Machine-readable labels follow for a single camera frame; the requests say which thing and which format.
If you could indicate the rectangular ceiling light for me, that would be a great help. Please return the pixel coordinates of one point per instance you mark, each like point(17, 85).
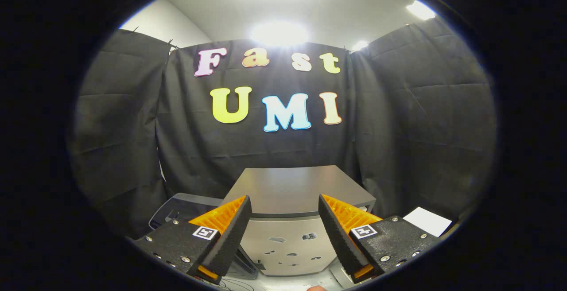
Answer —
point(421, 10)

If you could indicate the grey cabinet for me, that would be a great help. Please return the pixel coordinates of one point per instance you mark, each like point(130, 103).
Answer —
point(292, 189)

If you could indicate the dark grey washing machine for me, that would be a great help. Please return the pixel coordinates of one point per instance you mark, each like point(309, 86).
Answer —
point(246, 264)

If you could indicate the white paper sheet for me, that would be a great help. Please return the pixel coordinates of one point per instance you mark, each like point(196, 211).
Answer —
point(427, 221)

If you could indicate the small ceiling light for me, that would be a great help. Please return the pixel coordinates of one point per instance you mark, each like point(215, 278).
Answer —
point(360, 45)

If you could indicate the round ceiling light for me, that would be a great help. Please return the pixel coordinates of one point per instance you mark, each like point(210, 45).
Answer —
point(279, 34)

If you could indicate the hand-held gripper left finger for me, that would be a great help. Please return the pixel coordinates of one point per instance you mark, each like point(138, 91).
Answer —
point(232, 238)

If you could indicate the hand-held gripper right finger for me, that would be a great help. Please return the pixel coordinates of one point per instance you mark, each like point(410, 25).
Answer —
point(339, 238)

